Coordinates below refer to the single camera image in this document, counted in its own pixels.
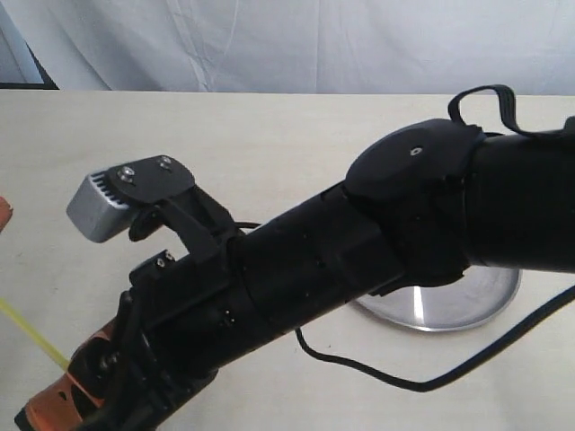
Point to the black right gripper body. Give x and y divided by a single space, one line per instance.
184 323

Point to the round silver metal plate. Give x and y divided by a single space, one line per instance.
478 297

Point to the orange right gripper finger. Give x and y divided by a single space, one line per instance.
87 395

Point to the thin yellow straw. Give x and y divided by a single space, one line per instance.
41 342

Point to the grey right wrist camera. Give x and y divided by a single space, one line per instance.
145 195

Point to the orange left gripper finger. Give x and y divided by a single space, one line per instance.
6 213

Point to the white backdrop cloth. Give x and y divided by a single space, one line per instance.
352 47

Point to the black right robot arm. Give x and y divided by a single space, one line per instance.
418 207

